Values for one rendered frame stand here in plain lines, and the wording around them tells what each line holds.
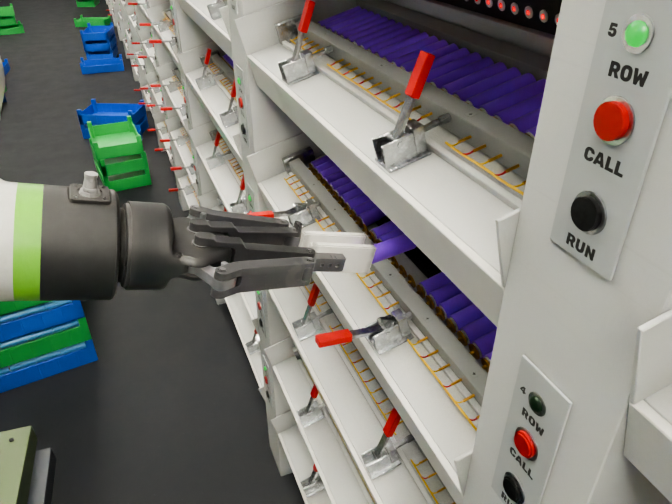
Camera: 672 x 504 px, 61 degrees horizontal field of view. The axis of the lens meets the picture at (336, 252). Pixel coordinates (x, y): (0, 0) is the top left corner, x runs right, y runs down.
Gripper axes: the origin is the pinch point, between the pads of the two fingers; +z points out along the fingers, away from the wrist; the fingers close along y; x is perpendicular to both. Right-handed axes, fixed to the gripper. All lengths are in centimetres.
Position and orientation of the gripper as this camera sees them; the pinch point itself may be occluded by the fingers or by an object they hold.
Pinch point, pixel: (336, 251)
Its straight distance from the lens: 56.7
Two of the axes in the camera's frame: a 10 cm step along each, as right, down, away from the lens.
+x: -2.5, 8.7, 4.4
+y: -3.7, -5.0, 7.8
